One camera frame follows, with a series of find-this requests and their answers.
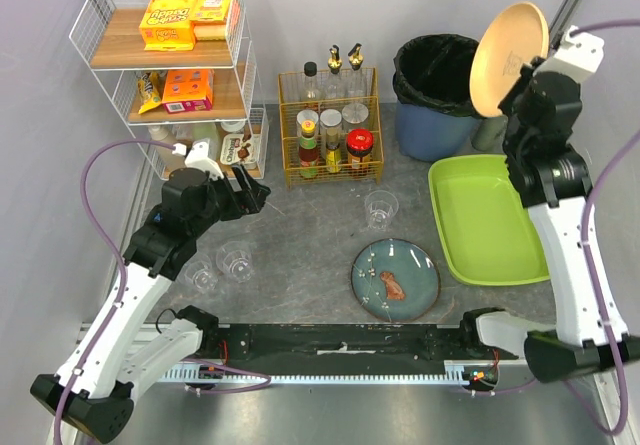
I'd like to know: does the beige round plate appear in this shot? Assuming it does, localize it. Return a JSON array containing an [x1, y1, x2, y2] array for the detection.
[[469, 1, 549, 118]]

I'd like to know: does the yellow cap sauce bottle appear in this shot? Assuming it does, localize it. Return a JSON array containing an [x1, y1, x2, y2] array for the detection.
[[298, 120, 320, 179]]

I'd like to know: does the small yellow spice bottle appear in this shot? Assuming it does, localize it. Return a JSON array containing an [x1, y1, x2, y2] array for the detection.
[[325, 137, 341, 174]]

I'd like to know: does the white lid spice jar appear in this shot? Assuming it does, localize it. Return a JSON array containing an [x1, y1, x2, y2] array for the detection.
[[296, 108, 319, 125]]

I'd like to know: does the silver lid spice jar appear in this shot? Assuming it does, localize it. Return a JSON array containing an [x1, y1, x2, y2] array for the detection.
[[320, 109, 342, 140]]

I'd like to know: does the dark soy sauce bottle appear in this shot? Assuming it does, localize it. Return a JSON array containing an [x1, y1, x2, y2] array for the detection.
[[300, 61, 322, 105]]

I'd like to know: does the red lid sauce jar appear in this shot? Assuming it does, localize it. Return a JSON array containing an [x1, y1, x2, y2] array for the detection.
[[346, 128, 375, 178]]

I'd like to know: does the tall clear jar silver lid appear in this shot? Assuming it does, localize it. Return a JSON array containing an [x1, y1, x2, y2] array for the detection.
[[341, 102, 370, 133]]

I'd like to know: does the glass oil bottle gold spout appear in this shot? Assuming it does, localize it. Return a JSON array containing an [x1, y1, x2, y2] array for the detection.
[[346, 43, 370, 107]]

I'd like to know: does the blue ceramic plate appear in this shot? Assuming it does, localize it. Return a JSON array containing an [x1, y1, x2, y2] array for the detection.
[[350, 238, 440, 323]]

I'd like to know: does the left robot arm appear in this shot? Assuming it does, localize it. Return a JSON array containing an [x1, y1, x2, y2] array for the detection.
[[30, 165, 271, 444]]

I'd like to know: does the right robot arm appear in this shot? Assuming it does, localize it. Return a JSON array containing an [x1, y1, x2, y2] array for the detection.
[[461, 57, 639, 383]]

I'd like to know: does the chobani yogurt tub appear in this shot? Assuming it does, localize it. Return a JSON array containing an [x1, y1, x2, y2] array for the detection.
[[219, 134, 261, 169]]

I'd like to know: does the clear plastic cup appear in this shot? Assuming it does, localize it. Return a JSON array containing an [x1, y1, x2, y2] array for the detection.
[[216, 241, 254, 283], [183, 253, 217, 292]]

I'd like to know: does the grey green pump bottle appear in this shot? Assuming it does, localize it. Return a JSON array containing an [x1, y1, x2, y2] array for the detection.
[[471, 115, 507, 152]]

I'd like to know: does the white lid container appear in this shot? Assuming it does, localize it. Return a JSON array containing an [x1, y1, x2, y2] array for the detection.
[[220, 119, 246, 133]]

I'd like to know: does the beige squeeze bottle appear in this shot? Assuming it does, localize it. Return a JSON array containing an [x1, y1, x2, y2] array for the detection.
[[148, 125, 185, 173]]

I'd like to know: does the pale green bottle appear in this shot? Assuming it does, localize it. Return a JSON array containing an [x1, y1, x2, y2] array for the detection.
[[192, 121, 220, 144]]

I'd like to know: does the blue trash bin black bag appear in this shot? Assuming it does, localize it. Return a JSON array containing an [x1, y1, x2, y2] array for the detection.
[[392, 33, 480, 162]]

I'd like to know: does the orange cardboard box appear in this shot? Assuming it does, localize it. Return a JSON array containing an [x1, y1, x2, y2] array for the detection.
[[162, 69, 215, 114]]

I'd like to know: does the clear glass cup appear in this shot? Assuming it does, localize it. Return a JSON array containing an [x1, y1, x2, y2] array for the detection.
[[364, 190, 399, 230]]

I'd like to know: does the green plastic tray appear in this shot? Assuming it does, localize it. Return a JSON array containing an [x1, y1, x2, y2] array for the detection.
[[428, 154, 549, 287]]

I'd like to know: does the yellow candy bag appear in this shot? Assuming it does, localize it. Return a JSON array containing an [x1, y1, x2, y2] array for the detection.
[[137, 71, 162, 115]]

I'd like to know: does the brown food piece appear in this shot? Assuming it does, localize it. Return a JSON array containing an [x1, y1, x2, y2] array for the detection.
[[379, 271, 406, 301]]

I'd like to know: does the yellow snack box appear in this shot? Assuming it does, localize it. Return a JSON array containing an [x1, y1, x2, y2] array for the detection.
[[139, 0, 197, 51]]

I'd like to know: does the yellow sponge pack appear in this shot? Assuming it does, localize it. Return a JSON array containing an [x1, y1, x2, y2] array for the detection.
[[189, 0, 234, 41]]

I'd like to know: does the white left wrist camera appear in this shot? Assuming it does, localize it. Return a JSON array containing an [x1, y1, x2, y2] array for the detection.
[[171, 138, 224, 180]]

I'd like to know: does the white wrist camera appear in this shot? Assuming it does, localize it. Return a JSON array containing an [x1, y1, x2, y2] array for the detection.
[[171, 138, 224, 180], [535, 26, 604, 84]]

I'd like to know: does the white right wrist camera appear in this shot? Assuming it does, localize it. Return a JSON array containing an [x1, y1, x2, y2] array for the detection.
[[535, 26, 604, 84]]

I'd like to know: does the yellow wire basket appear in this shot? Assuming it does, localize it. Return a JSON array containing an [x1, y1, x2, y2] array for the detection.
[[278, 68, 384, 187]]

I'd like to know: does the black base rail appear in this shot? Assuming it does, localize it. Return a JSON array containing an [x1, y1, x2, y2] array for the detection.
[[196, 324, 496, 377]]

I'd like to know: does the white wire shelf rack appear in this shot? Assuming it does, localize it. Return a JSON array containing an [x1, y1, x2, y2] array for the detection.
[[69, 0, 269, 179]]

